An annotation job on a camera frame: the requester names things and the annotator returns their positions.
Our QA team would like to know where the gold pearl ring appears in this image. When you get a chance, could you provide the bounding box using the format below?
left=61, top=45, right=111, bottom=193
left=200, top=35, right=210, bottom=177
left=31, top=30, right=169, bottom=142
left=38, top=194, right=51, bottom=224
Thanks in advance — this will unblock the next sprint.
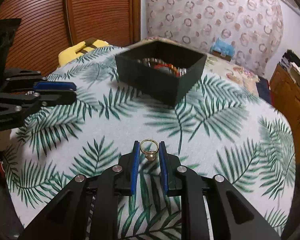
left=139, top=138, right=159, bottom=162

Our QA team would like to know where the brown wooden bead bracelet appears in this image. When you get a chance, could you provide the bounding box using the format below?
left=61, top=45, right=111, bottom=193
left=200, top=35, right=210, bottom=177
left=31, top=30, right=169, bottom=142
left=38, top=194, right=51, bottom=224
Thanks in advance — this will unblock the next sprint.
left=137, top=57, right=166, bottom=69

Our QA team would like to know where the red braided cord bracelet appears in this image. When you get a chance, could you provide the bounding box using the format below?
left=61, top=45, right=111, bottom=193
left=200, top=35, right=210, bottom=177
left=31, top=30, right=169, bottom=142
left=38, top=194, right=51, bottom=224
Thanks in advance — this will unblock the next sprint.
left=153, top=63, right=188, bottom=78

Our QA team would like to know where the black square jewelry box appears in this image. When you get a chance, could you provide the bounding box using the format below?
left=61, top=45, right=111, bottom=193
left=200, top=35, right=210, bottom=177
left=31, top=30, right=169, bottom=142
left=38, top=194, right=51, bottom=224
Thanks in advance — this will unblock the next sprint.
left=115, top=40, right=207, bottom=106

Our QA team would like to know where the wooden louvered wardrobe door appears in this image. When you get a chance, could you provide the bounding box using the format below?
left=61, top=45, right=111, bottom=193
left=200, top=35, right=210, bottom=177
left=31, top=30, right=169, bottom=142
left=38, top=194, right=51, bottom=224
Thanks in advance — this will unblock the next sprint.
left=0, top=0, right=141, bottom=75

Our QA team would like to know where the yellow plush toy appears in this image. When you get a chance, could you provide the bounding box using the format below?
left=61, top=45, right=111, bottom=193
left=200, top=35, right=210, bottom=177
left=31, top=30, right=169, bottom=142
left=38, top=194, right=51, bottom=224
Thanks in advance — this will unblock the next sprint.
left=58, top=38, right=109, bottom=67

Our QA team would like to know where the palm leaf print cloth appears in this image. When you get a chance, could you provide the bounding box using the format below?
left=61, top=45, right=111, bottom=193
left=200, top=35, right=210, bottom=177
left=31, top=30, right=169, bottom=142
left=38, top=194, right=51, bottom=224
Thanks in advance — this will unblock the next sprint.
left=4, top=46, right=295, bottom=234

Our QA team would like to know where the long wooden cabinet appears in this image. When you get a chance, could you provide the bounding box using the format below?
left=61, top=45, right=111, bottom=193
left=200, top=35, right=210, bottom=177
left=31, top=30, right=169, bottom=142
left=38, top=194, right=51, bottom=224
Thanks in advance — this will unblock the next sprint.
left=270, top=64, right=300, bottom=164

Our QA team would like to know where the blue plastic bag on box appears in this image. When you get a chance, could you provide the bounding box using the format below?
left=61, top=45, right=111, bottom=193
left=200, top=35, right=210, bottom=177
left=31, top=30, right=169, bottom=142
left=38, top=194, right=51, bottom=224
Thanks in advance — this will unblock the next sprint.
left=210, top=38, right=235, bottom=62

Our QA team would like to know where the stack of folded clothes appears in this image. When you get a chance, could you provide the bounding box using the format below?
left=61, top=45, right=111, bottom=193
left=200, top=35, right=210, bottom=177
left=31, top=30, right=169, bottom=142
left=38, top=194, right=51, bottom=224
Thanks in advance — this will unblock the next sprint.
left=281, top=49, right=300, bottom=69

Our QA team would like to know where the patterned pink circle curtain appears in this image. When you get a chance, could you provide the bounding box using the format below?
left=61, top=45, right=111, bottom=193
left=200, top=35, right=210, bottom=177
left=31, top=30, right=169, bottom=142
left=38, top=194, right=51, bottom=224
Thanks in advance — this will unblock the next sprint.
left=147, top=0, right=283, bottom=75

